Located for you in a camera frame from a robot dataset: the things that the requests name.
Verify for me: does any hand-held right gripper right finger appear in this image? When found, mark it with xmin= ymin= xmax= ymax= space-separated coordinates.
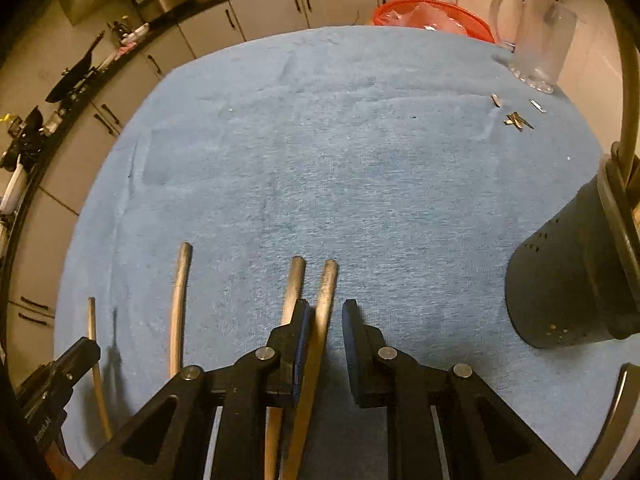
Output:
xmin=341 ymin=299 xmax=581 ymax=480

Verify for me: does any thick curved wooden chopstick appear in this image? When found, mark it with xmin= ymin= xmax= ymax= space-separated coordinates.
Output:
xmin=167 ymin=242 xmax=193 ymax=380

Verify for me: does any clear glass pitcher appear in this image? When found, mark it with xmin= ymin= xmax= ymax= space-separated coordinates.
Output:
xmin=489 ymin=0 xmax=579 ymax=96

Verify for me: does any black kettle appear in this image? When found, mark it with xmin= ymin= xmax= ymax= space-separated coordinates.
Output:
xmin=0 ymin=105 xmax=47 ymax=171

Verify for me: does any black perforated chopstick holder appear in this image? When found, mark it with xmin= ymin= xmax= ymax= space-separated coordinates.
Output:
xmin=505 ymin=160 xmax=640 ymax=351

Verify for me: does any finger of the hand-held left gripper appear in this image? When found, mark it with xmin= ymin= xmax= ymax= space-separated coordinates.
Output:
xmin=47 ymin=337 xmax=101 ymax=401

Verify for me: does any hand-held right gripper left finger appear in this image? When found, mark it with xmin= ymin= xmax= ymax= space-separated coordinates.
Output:
xmin=82 ymin=299 xmax=313 ymax=480

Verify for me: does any black kitchen countertop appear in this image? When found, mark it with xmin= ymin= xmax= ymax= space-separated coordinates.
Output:
xmin=0 ymin=0 xmax=448 ymax=281

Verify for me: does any blue terry table cloth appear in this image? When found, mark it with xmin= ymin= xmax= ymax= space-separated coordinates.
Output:
xmin=52 ymin=25 xmax=626 ymax=480

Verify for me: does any red plastic basket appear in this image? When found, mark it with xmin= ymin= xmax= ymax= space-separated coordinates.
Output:
xmin=372 ymin=0 xmax=497 ymax=44

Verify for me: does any dark-tipped wooden chopstick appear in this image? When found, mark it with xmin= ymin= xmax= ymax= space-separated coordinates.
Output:
xmin=263 ymin=256 xmax=307 ymax=480

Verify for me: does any clear plastic bag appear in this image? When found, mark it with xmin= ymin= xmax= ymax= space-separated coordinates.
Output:
xmin=395 ymin=0 xmax=473 ymax=33

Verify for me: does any black wok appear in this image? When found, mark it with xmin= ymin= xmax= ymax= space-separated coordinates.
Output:
xmin=46 ymin=30 xmax=107 ymax=104

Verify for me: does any straight wooden chopstick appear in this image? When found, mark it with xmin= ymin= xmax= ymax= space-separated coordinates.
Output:
xmin=88 ymin=297 xmax=113 ymax=442

